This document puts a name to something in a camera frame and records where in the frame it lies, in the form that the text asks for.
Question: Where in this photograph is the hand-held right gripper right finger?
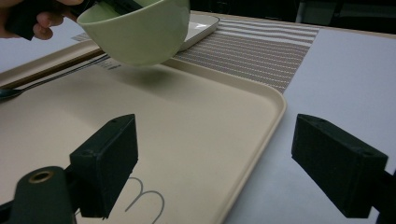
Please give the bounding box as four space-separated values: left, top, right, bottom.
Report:
290 113 389 219

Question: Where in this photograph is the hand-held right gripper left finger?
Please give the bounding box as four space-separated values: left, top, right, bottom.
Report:
69 113 139 218

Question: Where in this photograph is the light green bowl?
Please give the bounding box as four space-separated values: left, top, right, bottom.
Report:
76 0 191 67

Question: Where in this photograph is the brown wooden chopstick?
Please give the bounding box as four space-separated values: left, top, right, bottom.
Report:
0 49 106 91

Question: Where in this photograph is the black spoon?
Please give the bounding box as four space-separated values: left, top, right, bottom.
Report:
0 53 110 103

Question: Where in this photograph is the white square plate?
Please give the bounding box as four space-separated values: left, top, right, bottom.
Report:
177 13 221 53

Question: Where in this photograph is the beige tray with rabbit print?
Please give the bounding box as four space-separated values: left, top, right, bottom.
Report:
0 39 288 224

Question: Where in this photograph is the white table cover sheet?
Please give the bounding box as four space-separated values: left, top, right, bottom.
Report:
0 17 396 224

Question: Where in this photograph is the striped brown woven placemat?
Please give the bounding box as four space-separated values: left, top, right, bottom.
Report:
70 16 320 94

